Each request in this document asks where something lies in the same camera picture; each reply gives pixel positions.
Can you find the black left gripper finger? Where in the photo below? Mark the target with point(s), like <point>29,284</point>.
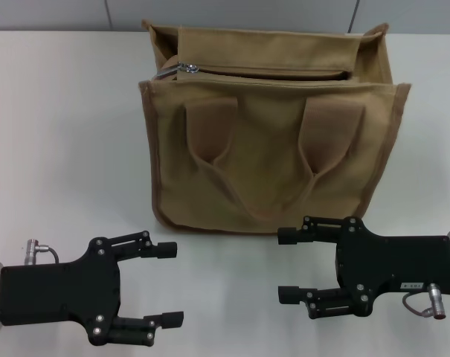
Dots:
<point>165,250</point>
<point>170,319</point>

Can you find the silver zipper pull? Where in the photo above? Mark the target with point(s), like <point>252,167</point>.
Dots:
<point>180,70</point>

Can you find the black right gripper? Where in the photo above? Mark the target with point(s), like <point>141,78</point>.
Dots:
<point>395,264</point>

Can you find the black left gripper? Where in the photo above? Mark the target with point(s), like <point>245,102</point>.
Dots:
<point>53,294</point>

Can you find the khaki canvas food bag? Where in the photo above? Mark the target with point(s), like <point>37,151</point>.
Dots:
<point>269,148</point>

